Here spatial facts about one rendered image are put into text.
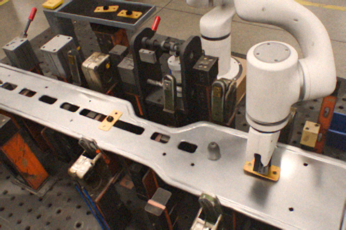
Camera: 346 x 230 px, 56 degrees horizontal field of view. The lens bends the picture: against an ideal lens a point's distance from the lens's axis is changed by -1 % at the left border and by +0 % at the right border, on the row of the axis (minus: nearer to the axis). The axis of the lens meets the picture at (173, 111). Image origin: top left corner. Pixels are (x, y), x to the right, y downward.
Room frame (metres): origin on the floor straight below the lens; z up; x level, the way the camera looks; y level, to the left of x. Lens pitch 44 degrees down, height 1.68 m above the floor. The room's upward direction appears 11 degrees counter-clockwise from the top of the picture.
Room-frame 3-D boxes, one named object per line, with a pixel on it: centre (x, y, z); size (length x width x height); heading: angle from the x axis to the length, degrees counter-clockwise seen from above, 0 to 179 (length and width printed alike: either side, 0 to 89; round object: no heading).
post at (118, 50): (0.95, 0.14, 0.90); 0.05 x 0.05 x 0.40; 54
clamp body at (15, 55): (1.20, 0.57, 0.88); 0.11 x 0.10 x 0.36; 144
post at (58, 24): (1.28, 0.39, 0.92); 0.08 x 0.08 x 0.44; 54
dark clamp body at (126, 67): (0.90, 0.10, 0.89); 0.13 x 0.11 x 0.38; 144
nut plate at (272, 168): (0.44, -0.18, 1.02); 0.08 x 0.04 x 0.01; 54
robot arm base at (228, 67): (1.10, -0.22, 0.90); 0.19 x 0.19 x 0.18
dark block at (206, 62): (0.76, -0.12, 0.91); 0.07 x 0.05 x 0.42; 144
